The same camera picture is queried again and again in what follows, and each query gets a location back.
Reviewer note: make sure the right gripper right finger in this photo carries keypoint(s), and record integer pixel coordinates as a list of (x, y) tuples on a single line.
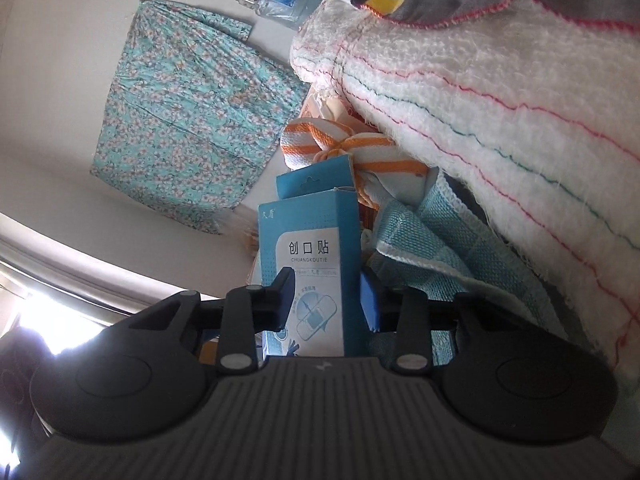
[(398, 322)]

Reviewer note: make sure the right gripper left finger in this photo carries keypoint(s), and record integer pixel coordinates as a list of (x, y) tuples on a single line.
[(250, 310)]

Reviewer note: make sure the teal checked towel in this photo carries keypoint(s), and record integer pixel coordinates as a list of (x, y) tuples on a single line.
[(442, 246)]

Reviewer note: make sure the blue bandage box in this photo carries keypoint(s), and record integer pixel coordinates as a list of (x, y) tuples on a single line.
[(314, 229)]

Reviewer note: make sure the orange striped knotted towel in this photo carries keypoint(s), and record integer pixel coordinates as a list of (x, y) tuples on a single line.
[(382, 171)]

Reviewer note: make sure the teal floral cloth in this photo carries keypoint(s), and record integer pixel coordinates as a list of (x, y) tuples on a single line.
[(194, 114)]

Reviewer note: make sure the white striped blanket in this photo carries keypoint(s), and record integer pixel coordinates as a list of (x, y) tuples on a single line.
[(537, 116)]

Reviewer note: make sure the blue water bottle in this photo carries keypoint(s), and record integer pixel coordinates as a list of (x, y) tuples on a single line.
[(289, 13)]

